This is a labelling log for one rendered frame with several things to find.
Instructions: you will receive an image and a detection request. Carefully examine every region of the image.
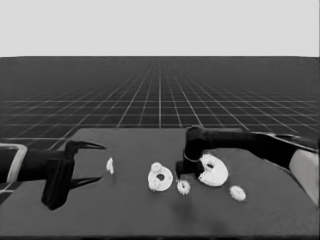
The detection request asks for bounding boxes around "large thick white disc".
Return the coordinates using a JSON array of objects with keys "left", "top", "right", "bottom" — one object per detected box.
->
[{"left": 198, "top": 153, "right": 230, "bottom": 188}]

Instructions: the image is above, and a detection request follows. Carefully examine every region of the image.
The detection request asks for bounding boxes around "white round carrier with pins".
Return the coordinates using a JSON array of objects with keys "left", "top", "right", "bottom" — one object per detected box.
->
[{"left": 147, "top": 167, "right": 174, "bottom": 193}]

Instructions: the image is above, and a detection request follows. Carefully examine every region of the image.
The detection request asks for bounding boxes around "small thin white T-shaped piece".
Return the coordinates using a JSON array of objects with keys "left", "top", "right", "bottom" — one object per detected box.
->
[{"left": 106, "top": 157, "right": 115, "bottom": 175}]

